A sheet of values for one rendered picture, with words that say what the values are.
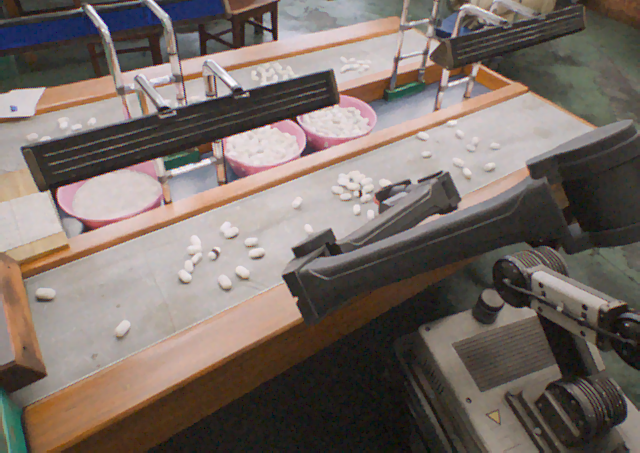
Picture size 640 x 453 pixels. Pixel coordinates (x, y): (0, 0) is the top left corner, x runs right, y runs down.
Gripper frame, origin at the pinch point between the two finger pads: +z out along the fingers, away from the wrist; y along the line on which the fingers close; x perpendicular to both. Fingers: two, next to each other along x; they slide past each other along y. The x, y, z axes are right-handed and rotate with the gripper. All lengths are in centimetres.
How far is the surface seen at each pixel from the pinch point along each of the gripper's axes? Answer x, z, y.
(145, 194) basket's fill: -20, 36, 47
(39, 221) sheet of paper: -21, 31, 71
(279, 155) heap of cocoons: -18.3, 32.8, 7.0
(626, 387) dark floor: 104, 4, -83
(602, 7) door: -57, 181, -452
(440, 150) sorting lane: -3.5, 15.8, -39.3
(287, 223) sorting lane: -1.0, 13.1, 19.6
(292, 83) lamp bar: -31.5, -7.5, 16.1
